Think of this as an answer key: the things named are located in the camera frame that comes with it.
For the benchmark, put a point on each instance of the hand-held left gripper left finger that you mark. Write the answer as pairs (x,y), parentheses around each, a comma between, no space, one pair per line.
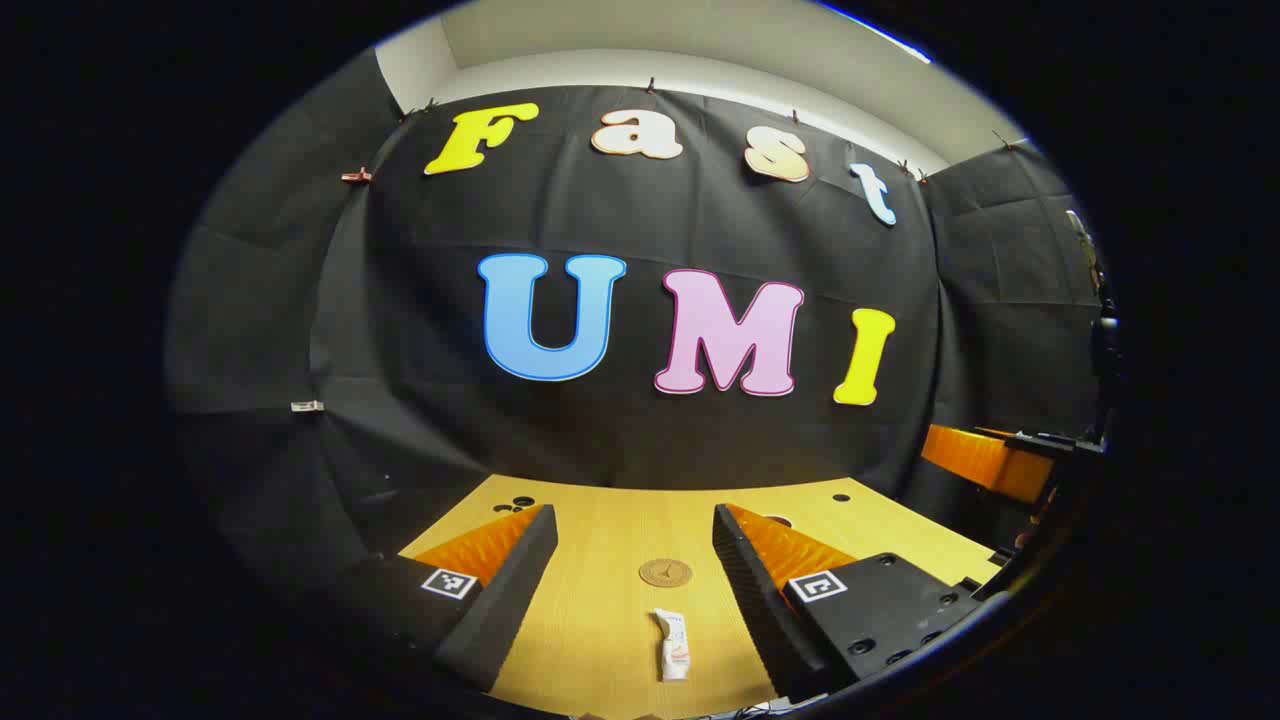
(520,590)

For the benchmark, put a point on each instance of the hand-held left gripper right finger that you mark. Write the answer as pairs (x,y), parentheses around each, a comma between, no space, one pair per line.
(750,590)

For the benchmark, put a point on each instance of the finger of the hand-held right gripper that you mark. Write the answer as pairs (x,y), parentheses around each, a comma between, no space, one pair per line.
(975,462)

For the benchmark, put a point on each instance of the round cork coaster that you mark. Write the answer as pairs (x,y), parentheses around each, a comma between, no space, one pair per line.
(665,572)

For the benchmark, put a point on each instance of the white toothpaste tube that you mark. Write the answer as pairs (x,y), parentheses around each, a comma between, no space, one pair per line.
(673,648)

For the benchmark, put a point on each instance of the wooden desktop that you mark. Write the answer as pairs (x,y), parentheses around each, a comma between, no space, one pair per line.
(600,600)

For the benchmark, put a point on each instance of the black backdrop cloth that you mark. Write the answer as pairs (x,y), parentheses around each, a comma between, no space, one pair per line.
(400,350)

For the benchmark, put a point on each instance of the small red cloth clip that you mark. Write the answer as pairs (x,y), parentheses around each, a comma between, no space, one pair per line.
(355,176)

